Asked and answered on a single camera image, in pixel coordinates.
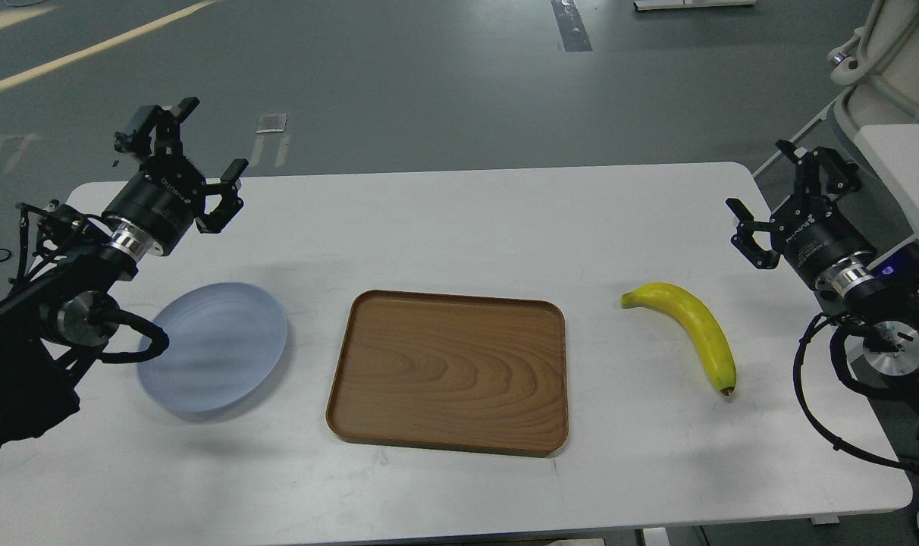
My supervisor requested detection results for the light blue round plate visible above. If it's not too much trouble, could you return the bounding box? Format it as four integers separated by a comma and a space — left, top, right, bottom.
136, 282, 289, 414

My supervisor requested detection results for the yellow banana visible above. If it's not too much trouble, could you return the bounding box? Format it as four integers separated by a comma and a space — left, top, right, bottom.
619, 282, 738, 397

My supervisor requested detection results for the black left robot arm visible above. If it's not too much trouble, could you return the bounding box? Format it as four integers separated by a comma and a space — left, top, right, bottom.
0, 97, 248, 450

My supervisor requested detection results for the white robot base machine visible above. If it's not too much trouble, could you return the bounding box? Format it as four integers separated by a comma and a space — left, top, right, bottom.
828, 1, 919, 140

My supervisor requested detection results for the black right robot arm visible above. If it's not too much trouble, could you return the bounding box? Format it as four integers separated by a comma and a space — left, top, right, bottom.
726, 140, 919, 475

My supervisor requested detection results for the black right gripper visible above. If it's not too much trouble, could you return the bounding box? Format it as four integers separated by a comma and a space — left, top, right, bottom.
726, 140, 874, 291

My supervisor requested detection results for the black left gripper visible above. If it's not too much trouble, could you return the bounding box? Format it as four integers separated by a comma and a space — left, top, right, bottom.
102, 97, 249, 256

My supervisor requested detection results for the brown wooden tray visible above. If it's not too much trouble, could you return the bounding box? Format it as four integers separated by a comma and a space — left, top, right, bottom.
325, 290, 569, 457

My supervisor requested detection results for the white side table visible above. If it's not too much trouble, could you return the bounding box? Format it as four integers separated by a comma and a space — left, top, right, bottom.
852, 124, 919, 239

